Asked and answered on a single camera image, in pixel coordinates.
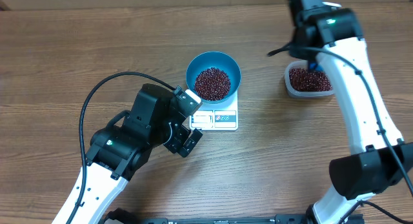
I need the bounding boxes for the blue plastic measuring scoop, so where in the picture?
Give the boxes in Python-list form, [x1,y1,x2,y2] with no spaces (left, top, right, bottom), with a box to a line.
[307,62,323,72]

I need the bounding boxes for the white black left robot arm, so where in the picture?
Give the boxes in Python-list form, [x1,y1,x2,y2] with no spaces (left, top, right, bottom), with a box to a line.
[54,83,203,223]

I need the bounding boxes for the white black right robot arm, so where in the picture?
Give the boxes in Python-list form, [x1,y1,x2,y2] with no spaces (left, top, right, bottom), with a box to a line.
[288,0,412,223]

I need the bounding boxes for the white digital kitchen scale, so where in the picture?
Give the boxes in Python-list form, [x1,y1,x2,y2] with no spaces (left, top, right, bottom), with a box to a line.
[189,92,239,131]

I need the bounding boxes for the red beans in bowl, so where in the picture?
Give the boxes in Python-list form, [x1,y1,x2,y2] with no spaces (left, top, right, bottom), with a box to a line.
[194,67,231,101]

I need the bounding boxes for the blue metal bowl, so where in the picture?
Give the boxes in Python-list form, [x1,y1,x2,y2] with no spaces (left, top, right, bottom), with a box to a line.
[186,51,241,101]

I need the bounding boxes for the clear plastic food container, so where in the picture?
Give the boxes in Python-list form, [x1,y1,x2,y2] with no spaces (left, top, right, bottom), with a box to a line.
[285,60,334,98]

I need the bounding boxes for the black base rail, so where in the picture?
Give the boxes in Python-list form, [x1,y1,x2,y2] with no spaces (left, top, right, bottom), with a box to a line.
[98,208,315,224]

